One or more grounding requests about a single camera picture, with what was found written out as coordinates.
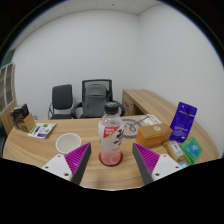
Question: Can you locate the black mesh armchair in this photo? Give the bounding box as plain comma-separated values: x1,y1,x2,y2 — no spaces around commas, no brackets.
70,78,126,120

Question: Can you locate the white paper with grey swirl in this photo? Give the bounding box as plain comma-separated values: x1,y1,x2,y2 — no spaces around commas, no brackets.
120,114,162,138

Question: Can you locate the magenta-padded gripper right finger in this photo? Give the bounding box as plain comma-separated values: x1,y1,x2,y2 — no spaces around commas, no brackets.
131,142,184,186

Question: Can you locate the wooden side desk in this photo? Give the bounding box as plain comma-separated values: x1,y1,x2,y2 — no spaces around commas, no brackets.
121,88,188,118

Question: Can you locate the clear drink bottle black cap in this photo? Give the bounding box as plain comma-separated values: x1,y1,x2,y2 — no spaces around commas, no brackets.
97,101,126,167

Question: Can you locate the green packet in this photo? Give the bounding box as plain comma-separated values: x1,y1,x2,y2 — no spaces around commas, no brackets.
180,136,204,166

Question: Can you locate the orange box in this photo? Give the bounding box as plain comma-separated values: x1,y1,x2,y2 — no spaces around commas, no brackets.
135,122,174,149

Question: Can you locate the purple pouch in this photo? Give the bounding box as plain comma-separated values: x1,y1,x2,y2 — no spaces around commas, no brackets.
169,101,198,144

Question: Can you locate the small tan packet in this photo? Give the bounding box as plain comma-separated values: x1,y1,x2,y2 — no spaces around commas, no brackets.
163,140,186,163

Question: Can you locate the white speckled mug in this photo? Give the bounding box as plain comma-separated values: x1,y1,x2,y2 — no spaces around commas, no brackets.
55,132,83,155

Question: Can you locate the brown box with tan side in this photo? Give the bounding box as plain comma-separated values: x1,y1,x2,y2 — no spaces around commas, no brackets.
20,113,37,134

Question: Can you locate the dark brown carton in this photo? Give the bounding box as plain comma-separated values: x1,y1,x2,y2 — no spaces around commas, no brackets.
9,103,30,131

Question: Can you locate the black office chair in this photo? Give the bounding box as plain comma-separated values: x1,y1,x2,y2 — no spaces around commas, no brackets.
47,83,76,120

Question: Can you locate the white leaflet green purple print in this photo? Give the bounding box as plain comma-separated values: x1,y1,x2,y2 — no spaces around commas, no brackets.
27,122,58,140

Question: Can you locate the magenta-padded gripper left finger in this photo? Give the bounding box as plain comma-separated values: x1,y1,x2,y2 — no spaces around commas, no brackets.
41,142,92,186

